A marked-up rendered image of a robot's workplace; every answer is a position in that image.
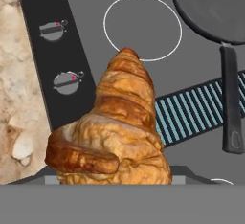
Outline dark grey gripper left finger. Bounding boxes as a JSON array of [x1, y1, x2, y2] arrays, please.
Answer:
[[6, 165, 60, 186]]

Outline golden brown croissant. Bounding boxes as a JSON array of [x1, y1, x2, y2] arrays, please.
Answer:
[[44, 47, 173, 186]]

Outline grey hob knob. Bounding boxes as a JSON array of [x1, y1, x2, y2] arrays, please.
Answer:
[[38, 19, 69, 43], [52, 70, 86, 96]]

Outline black frying pan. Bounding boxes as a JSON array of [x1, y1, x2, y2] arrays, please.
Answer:
[[171, 0, 245, 155]]

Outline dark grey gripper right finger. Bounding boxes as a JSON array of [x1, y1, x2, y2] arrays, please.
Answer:
[[168, 165, 218, 186]]

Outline grey hob with black panel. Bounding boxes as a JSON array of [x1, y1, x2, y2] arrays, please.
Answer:
[[17, 0, 245, 186]]

